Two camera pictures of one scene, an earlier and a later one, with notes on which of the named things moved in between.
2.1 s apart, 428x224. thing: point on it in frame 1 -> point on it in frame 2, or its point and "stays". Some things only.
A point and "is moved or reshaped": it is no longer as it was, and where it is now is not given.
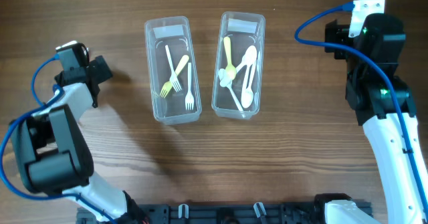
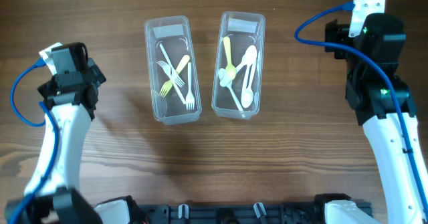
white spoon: [224, 81] -> [249, 57]
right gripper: [334, 37] stays
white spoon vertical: [251, 56] stays
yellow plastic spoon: [231, 71] stays
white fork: [173, 77] is moved or reshaped
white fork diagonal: [189, 99] stays
